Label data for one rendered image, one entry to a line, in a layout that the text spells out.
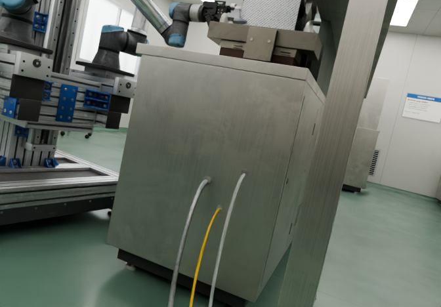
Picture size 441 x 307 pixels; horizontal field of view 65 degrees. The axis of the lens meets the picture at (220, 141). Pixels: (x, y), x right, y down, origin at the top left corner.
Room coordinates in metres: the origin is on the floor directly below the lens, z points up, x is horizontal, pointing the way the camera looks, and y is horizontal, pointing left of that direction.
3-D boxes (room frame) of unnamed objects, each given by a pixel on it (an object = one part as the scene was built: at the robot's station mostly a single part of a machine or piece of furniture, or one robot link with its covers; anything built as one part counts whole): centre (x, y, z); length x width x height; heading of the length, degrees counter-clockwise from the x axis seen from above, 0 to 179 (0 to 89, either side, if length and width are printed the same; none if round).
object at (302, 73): (2.42, -0.35, 0.88); 2.52 x 0.66 x 0.04; 160
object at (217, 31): (1.33, -0.08, 1.00); 0.40 x 0.16 x 0.06; 70
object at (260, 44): (1.24, -0.06, 0.96); 0.10 x 0.03 x 0.11; 70
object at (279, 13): (1.46, -0.08, 1.11); 0.23 x 0.01 x 0.18; 70
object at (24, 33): (1.50, 0.95, 0.87); 0.15 x 0.15 x 0.10
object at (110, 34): (1.93, 0.70, 0.98); 0.13 x 0.12 x 0.14; 133
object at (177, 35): (1.61, 0.29, 1.01); 0.11 x 0.08 x 0.11; 20
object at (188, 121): (2.42, -0.37, 0.43); 2.52 x 0.64 x 0.86; 160
